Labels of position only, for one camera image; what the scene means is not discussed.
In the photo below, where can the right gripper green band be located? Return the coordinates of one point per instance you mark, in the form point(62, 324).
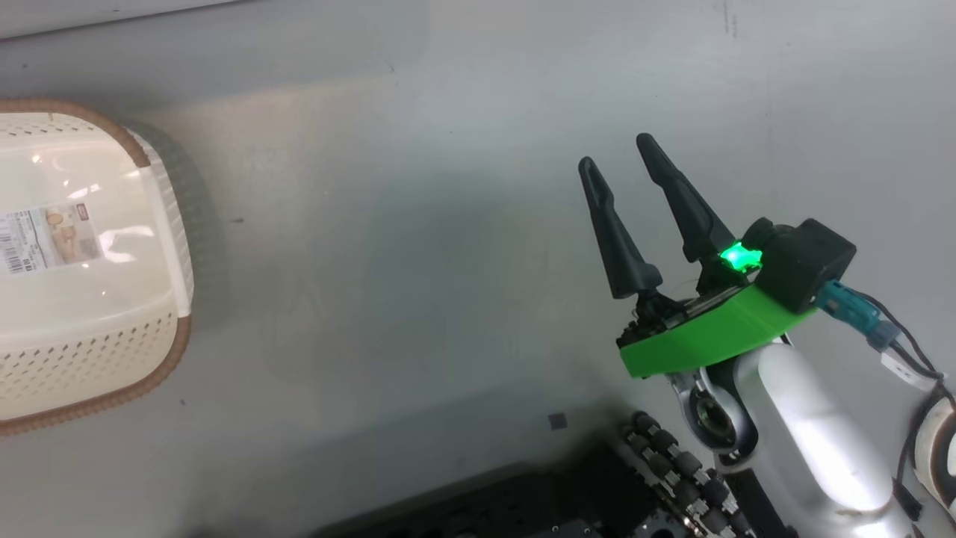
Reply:
point(702, 340)

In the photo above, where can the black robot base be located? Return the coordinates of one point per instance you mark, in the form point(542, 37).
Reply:
point(560, 501)

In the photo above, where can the right robot arm silver white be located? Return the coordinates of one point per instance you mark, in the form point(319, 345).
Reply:
point(799, 433)

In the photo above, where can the small black square floor marker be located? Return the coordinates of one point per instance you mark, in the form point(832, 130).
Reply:
point(557, 421)

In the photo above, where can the cream perforated laundry basket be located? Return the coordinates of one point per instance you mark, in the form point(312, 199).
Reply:
point(89, 329)

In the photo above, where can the product label sticker in basket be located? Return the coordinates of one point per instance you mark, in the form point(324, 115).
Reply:
point(45, 239)

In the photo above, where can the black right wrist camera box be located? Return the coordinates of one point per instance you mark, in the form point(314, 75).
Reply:
point(806, 258)

